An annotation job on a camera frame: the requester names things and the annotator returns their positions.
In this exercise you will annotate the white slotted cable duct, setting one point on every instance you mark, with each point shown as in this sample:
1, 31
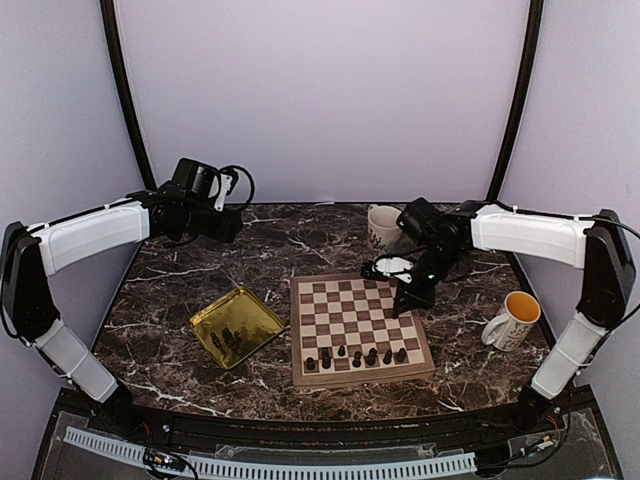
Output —
244, 463

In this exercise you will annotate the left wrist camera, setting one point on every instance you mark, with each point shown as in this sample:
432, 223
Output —
224, 185

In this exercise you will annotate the cream floral mug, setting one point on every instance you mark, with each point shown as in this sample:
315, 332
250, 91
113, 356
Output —
382, 229

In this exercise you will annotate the white mug orange inside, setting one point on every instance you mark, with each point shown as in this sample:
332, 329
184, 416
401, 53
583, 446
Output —
518, 314

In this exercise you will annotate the black front rail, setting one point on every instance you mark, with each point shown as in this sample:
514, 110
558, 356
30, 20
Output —
446, 431

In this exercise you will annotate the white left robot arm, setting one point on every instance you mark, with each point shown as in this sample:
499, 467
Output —
47, 268

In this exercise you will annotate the black frame post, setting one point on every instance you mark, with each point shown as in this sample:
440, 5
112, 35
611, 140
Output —
521, 89
124, 93

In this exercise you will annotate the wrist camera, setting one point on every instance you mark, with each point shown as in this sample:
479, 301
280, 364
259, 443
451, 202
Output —
224, 185
385, 268

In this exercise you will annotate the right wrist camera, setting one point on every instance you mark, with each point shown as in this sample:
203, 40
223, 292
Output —
385, 268

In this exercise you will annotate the wooden chess board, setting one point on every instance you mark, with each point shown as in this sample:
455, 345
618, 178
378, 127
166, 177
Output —
345, 309

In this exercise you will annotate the right black frame post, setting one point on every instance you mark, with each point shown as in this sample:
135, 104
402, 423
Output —
521, 89

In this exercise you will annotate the pile of dark chess pieces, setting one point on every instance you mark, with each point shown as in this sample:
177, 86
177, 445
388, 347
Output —
227, 342

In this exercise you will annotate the left black frame post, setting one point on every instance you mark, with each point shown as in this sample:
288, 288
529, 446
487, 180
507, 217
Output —
124, 93

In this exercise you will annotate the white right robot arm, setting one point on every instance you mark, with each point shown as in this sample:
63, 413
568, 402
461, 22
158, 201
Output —
595, 244

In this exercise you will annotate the gold metal tray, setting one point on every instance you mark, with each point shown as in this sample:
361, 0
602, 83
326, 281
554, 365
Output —
239, 310

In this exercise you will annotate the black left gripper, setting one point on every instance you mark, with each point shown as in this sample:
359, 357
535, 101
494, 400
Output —
228, 230

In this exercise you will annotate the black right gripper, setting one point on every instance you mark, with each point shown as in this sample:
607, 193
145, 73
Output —
421, 299

